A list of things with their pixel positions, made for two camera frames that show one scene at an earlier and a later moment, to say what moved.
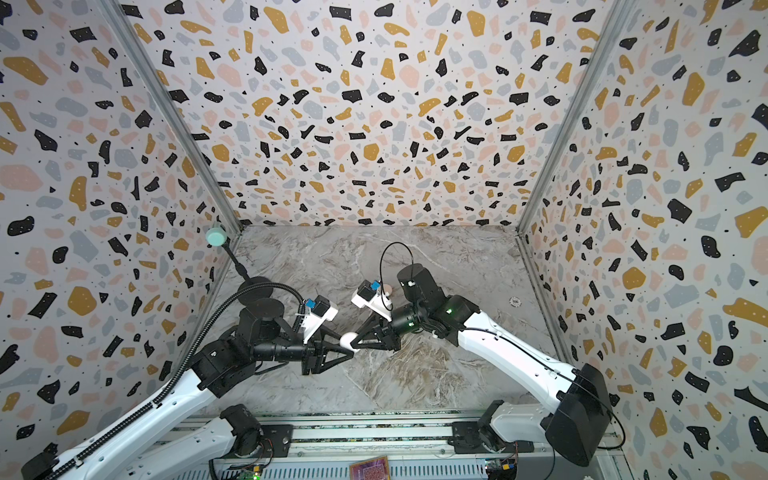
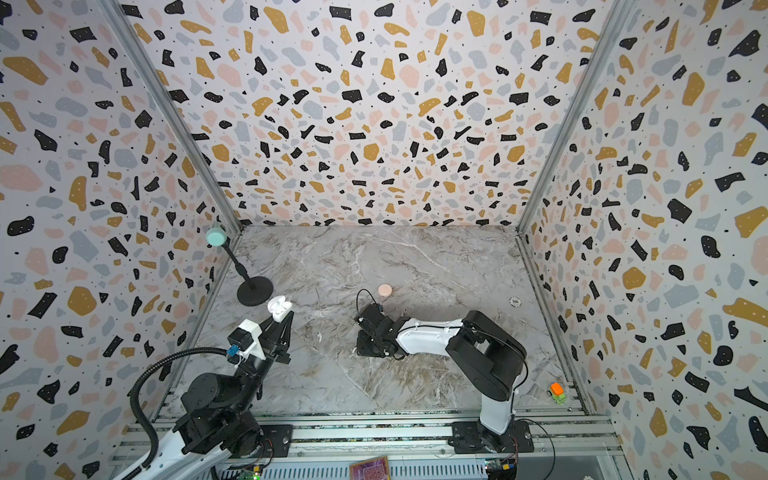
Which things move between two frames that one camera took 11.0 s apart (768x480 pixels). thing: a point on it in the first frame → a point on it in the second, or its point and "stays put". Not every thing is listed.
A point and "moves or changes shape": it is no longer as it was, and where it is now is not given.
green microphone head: x=216 y=236 stays put
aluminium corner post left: x=186 y=135 stays put
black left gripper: x=320 y=355 → x=273 y=339
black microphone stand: x=252 y=288 stays put
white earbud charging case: x=346 y=339 moves or changes shape
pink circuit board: x=376 y=468 stays put
